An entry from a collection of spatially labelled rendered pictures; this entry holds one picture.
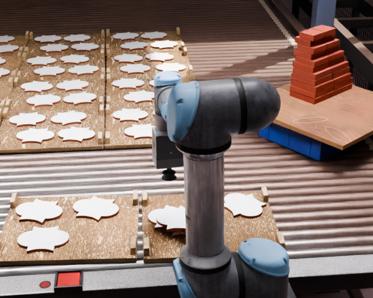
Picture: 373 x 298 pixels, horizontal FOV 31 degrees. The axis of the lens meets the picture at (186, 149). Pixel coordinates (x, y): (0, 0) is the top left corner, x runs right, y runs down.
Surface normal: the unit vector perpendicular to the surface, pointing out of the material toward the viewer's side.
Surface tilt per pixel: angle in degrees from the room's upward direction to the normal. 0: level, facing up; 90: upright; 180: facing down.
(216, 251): 88
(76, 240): 0
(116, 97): 0
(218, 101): 53
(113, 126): 0
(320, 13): 90
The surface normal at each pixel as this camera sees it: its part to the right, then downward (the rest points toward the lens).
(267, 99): 0.68, -0.16
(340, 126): 0.00, -0.89
